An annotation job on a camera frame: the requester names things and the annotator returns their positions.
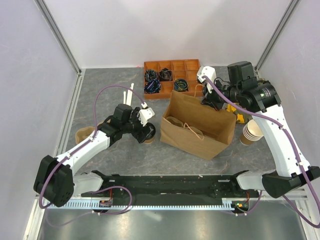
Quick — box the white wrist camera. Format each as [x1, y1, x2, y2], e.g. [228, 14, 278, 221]
[196, 66, 217, 84]
[138, 102, 155, 127]

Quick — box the camouflage cloth bag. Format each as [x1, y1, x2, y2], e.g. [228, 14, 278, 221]
[225, 104, 248, 124]

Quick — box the blue striped cup sleeve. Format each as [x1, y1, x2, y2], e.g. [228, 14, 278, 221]
[144, 79, 161, 94]

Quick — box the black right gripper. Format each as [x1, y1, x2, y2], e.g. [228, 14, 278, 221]
[200, 77, 242, 112]

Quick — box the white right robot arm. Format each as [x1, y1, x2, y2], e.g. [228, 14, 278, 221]
[197, 61, 320, 198]

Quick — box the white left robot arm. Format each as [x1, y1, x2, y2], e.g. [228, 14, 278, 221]
[33, 103, 156, 207]

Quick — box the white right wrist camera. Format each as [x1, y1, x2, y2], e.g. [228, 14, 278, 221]
[196, 66, 217, 84]

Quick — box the cardboard cup carrier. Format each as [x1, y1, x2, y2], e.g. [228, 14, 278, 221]
[165, 116, 203, 136]
[75, 126, 98, 145]

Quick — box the brown paper coffee cup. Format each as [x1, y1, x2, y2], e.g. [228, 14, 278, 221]
[143, 136, 155, 144]

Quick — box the dark patterned cup sleeve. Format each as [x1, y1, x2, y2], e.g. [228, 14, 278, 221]
[144, 69, 158, 82]

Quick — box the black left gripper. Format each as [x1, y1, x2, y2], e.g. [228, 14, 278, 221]
[121, 107, 153, 143]

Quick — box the black plastic cup lid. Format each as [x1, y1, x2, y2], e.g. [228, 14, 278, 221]
[145, 122, 156, 142]

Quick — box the brown paper bag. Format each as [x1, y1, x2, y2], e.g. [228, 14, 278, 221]
[160, 90, 236, 161]

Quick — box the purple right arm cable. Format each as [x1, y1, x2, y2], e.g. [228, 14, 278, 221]
[203, 74, 320, 229]

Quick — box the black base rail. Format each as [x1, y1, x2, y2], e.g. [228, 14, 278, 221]
[81, 171, 259, 207]

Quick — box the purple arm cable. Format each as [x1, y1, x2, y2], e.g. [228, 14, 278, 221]
[38, 84, 148, 228]
[203, 74, 320, 229]

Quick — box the green yellow cup sleeve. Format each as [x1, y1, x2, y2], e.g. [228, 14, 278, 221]
[173, 78, 189, 92]

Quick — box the orange compartment tray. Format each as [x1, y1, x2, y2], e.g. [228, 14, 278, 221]
[143, 59, 203, 100]

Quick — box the stack of paper cups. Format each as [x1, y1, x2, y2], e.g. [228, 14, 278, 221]
[239, 119, 264, 146]

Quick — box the slotted cable duct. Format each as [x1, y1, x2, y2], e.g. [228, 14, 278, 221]
[48, 198, 239, 211]

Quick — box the brown black cup sleeve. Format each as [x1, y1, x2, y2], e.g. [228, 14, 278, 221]
[159, 67, 173, 82]

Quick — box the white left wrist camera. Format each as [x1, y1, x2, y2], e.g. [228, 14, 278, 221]
[138, 102, 155, 127]

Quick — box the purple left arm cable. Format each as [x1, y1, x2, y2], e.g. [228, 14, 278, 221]
[38, 84, 148, 228]

